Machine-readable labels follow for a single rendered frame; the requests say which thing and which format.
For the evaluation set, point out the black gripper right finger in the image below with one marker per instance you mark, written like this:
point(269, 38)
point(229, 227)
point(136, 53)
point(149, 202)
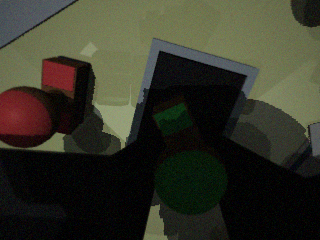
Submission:
point(263, 200)

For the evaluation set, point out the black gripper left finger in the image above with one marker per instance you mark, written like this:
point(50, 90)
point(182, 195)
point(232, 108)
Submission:
point(115, 191)

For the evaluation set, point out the grey flat bar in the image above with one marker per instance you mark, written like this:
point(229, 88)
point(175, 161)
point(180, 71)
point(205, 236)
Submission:
point(19, 16)

